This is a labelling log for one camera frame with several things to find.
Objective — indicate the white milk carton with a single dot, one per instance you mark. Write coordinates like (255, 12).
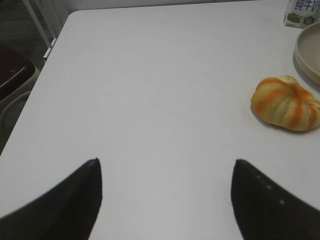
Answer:
(302, 13)

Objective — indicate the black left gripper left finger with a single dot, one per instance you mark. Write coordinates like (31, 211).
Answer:
(68, 211)

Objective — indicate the dark bin with liner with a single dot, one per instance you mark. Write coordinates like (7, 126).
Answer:
(18, 76)

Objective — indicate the orange striped pumpkin toy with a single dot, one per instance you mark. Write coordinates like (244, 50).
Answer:
(281, 101)

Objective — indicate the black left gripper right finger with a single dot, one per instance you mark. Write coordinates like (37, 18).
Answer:
(264, 210)

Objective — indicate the white metal frame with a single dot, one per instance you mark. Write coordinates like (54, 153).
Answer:
(49, 17)

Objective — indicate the beige round plate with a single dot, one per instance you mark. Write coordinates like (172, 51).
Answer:
(306, 55)

